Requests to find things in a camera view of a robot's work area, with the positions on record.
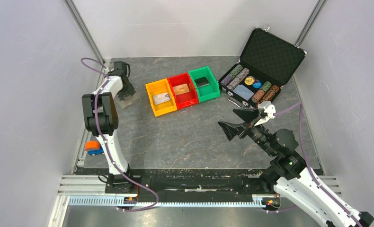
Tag blue dealer button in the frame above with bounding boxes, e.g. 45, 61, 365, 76
252, 81, 262, 89

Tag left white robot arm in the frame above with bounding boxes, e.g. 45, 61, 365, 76
80, 57, 137, 193

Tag green plastic bin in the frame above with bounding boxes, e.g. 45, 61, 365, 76
188, 66, 220, 103

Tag grey card holder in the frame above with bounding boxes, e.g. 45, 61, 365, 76
115, 94, 140, 109

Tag yellow plastic bin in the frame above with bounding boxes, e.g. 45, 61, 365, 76
145, 79, 177, 117

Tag aluminium frame post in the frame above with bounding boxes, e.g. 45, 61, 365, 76
295, 0, 327, 47
64, 0, 105, 63

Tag right aluminium frame post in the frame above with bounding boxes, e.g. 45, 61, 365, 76
295, 0, 327, 47

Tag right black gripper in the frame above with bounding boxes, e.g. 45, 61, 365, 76
217, 107, 276, 157

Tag purple poker chip row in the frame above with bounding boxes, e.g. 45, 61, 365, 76
220, 68, 249, 90

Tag silver card in yellow bin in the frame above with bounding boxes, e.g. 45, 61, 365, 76
152, 92, 171, 105

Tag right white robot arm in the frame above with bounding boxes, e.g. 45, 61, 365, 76
218, 104, 374, 227

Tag tan card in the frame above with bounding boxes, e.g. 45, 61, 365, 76
173, 83, 190, 96

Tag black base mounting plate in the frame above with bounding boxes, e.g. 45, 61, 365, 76
98, 168, 280, 203

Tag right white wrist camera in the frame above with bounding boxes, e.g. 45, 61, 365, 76
255, 101, 276, 126

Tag black poker chip case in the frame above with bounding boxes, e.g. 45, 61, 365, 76
218, 27, 307, 108

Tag orange blue toy car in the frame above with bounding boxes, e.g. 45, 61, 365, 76
84, 141, 104, 156

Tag green poker chip row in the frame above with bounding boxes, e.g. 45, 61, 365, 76
229, 64, 244, 79

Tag yellow dealer button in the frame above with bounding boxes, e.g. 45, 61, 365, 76
244, 76, 256, 86

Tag red plastic bin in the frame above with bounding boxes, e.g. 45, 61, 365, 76
167, 72, 199, 109

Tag brown poker chip row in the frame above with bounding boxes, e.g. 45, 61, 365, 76
251, 81, 280, 105

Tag left aluminium frame post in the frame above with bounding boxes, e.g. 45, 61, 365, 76
64, 0, 105, 63

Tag blue playing card deck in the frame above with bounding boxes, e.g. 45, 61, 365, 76
233, 85, 254, 101

